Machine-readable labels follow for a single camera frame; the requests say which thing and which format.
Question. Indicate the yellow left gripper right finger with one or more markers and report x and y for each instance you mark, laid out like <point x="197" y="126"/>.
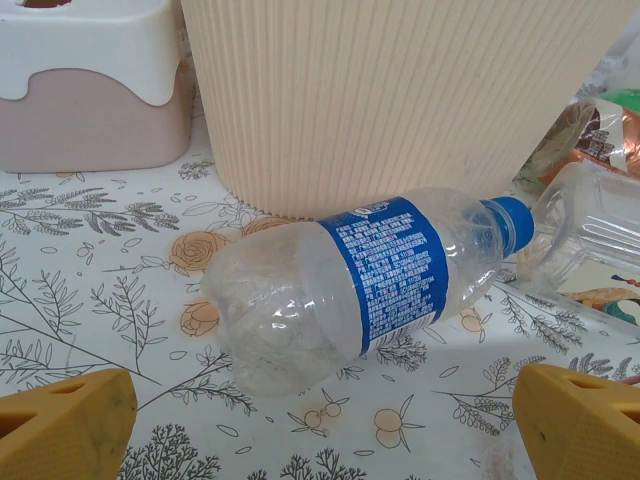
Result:
<point x="585" y="440"/>

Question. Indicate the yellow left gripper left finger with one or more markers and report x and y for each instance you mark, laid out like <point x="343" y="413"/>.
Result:
<point x="60" y="440"/>

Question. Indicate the clear bottle blue label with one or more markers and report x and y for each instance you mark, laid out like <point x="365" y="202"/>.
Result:
<point x="390" y="260"/>

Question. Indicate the beige ribbed plastic bin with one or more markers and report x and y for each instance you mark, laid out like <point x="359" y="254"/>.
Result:
<point x="375" y="100"/>

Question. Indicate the floral print tablecloth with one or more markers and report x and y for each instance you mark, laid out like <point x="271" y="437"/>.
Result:
<point x="100" y="250"/>

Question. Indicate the clear square plastic bottle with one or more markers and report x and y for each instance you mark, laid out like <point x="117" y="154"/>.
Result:
<point x="590" y="235"/>

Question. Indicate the brown copper label bottle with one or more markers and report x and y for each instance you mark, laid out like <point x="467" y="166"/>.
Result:
<point x="600" y="145"/>

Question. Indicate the pink white tissue box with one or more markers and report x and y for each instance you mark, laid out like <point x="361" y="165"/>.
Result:
<point x="90" y="50"/>

